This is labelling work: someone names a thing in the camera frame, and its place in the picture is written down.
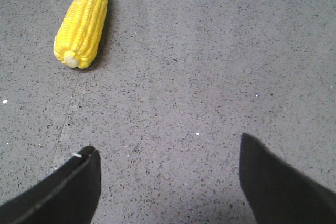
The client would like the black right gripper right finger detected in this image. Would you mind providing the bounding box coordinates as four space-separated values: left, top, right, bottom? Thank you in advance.
239 133 335 223

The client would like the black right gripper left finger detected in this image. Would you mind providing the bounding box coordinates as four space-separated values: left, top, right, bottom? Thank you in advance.
1 146 101 223

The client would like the yellow corn cob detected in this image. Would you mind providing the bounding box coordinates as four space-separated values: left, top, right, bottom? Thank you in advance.
54 0 108 69

